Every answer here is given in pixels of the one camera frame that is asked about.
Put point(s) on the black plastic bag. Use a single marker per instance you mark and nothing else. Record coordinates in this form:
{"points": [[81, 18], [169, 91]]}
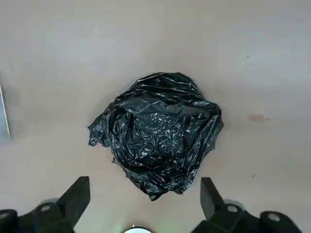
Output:
{"points": [[158, 136]]}

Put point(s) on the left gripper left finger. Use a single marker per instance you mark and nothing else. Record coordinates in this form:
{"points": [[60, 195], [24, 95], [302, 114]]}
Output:
{"points": [[70, 204]]}

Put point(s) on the clear acrylic fruit stand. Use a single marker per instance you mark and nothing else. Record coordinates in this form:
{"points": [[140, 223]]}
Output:
{"points": [[4, 114]]}

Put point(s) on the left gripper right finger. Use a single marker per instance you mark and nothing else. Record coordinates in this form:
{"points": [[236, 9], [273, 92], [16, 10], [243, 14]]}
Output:
{"points": [[213, 206]]}

